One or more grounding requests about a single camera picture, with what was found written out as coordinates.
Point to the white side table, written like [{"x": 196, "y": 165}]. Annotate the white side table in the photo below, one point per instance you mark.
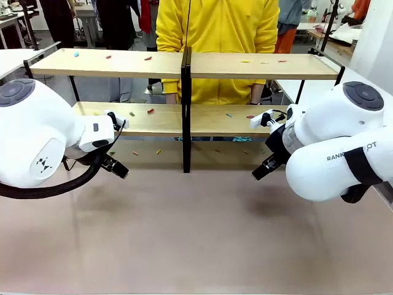
[
  {"x": 307, "y": 89},
  {"x": 12, "y": 61}
]

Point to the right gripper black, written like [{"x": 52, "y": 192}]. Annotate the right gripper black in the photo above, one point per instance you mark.
[{"x": 277, "y": 144}]

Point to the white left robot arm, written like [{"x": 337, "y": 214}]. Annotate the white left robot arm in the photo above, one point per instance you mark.
[{"x": 37, "y": 129}]

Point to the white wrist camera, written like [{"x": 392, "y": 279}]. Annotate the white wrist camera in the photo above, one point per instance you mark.
[
  {"x": 259, "y": 120},
  {"x": 118, "y": 120}
]

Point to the wooden shelf unit black frame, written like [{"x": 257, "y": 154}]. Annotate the wooden shelf unit black frame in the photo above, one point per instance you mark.
[
  {"x": 107, "y": 66},
  {"x": 261, "y": 69}
]

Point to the person in orange top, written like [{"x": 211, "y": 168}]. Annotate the person in orange top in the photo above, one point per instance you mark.
[{"x": 361, "y": 7}]

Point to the person in yellow hoodie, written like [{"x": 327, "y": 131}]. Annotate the person in yellow hoodie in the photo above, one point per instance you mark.
[{"x": 218, "y": 27}]

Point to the person's right forearm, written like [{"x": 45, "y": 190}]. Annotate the person's right forearm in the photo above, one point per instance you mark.
[{"x": 171, "y": 97}]

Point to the person in orange trousers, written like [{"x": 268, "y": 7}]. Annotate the person in orange trousers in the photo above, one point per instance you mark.
[{"x": 288, "y": 18}]

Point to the teal fuzzy object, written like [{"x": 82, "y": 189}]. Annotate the teal fuzzy object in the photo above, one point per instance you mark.
[
  {"x": 242, "y": 139},
  {"x": 179, "y": 139}
]

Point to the person in dark top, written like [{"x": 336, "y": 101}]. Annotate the person in dark top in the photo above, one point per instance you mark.
[{"x": 116, "y": 21}]

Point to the white bag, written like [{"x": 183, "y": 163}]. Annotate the white bag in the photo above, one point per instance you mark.
[{"x": 347, "y": 32}]

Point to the white desk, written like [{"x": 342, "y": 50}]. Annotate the white desk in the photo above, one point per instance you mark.
[{"x": 9, "y": 21}]

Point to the person in red jacket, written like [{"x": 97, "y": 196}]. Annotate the person in red jacket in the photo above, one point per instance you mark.
[{"x": 145, "y": 15}]

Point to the wooden work table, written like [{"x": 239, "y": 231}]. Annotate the wooden work table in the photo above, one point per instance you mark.
[{"x": 340, "y": 46}]

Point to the person in black clothes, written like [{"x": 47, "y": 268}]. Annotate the person in black clothes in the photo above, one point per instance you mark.
[{"x": 61, "y": 18}]

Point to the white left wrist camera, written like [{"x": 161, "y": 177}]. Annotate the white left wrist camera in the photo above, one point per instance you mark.
[{"x": 118, "y": 120}]

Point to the black wrist watch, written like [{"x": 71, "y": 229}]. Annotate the black wrist watch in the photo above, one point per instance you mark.
[{"x": 255, "y": 103}]

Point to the person's left forearm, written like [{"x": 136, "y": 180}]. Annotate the person's left forearm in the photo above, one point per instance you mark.
[{"x": 257, "y": 92}]

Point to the black clamped stand pole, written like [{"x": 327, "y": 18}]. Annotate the black clamped stand pole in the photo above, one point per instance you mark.
[{"x": 328, "y": 27}]

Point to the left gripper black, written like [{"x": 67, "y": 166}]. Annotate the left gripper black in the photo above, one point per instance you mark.
[{"x": 106, "y": 159}]

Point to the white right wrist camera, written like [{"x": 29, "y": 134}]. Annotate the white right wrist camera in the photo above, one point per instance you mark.
[{"x": 259, "y": 120}]

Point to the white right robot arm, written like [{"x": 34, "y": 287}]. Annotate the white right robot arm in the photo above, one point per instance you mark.
[{"x": 322, "y": 172}]

